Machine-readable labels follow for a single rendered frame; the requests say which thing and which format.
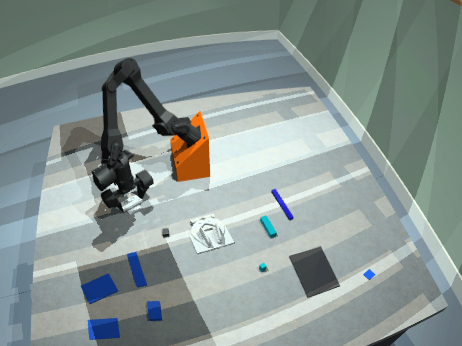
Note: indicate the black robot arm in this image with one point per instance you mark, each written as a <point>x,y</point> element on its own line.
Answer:
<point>166,123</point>

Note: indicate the dark blue flat bar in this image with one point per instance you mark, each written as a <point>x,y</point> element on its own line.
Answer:
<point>282,204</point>

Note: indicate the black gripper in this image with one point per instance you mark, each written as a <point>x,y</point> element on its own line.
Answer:
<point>142,182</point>

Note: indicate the teal rectangular block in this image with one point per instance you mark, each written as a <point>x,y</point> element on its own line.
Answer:
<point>268,226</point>

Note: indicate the blue rectangular bar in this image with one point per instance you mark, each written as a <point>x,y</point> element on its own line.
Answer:
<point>136,268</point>

